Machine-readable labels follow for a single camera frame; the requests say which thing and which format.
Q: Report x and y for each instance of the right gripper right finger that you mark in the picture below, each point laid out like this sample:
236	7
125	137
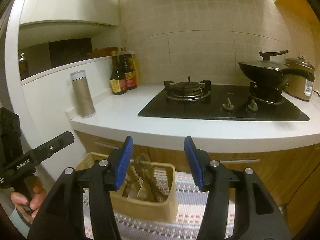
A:
256	214

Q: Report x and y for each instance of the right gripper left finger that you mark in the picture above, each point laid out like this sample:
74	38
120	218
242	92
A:
61	215

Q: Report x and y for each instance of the person left hand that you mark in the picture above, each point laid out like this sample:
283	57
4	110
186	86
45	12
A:
29	208

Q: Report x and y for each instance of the striped woven table cloth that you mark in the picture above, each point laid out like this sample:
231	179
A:
186	225

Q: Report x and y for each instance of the grey cylindrical canister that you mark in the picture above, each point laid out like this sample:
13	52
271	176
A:
82	94

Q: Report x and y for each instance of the tan plastic utensil basket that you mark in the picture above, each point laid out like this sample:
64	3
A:
135	199

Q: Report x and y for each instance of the dark soy sauce bottle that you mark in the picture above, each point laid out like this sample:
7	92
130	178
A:
117	78

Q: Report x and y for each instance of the black gas stove top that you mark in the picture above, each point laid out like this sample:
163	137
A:
205	101

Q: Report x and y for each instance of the brown rice cooker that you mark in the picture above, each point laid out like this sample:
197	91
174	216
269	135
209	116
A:
298	86

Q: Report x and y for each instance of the black wok with lid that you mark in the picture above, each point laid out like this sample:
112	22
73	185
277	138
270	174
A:
270	73

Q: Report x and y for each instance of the cooking oil bottle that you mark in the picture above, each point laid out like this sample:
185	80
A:
127	66

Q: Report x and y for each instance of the upper wall cabinet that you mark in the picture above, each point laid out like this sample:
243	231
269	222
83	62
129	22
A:
298	11

